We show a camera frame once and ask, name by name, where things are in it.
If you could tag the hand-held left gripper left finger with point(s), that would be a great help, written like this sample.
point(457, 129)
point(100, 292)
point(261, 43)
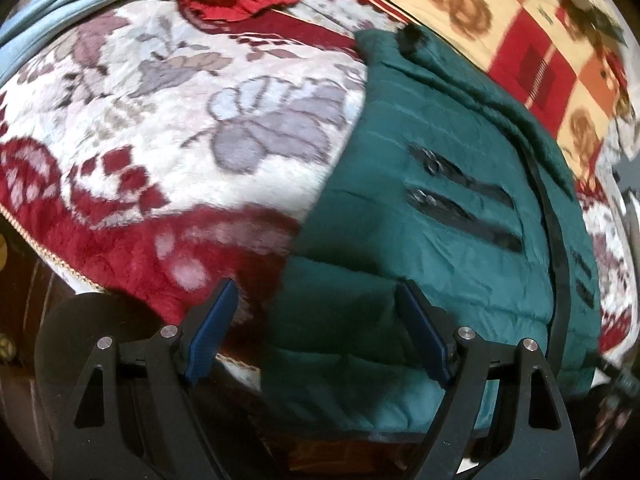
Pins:
point(210, 332)

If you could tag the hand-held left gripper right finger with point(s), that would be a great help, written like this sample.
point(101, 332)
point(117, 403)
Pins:
point(425, 335)

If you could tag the green puffer jacket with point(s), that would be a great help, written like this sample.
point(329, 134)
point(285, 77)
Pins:
point(425, 235)

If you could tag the floral plush blanket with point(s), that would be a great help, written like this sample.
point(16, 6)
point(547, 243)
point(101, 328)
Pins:
point(150, 110)

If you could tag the checkered rose print quilt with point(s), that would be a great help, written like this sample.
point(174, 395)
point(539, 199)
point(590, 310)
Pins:
point(500, 35)

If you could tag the light blue cloth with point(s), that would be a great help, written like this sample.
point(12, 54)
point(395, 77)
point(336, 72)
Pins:
point(60, 5)

